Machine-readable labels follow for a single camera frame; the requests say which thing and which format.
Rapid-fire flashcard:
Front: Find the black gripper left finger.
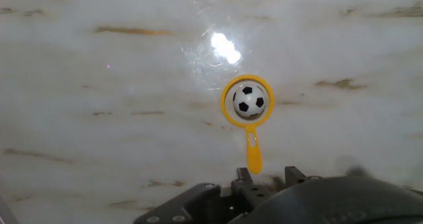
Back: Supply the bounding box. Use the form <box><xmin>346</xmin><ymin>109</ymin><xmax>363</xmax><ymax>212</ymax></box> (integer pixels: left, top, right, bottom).
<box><xmin>134</xmin><ymin>167</ymin><xmax>274</xmax><ymax>224</ymax></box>

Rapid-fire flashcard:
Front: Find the yellow plastic bubble ring wand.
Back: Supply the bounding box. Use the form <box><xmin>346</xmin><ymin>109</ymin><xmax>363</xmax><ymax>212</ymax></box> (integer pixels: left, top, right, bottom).
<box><xmin>220</xmin><ymin>73</ymin><xmax>275</xmax><ymax>175</ymax></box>

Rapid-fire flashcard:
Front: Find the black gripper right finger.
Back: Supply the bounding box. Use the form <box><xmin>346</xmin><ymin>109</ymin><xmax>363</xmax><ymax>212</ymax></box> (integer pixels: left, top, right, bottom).
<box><xmin>284</xmin><ymin>165</ymin><xmax>321</xmax><ymax>187</ymax></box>

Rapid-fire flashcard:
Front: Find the small black white soccer ball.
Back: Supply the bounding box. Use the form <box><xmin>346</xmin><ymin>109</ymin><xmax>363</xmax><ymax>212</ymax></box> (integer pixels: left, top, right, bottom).
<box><xmin>232</xmin><ymin>84</ymin><xmax>266</xmax><ymax>118</ymax></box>

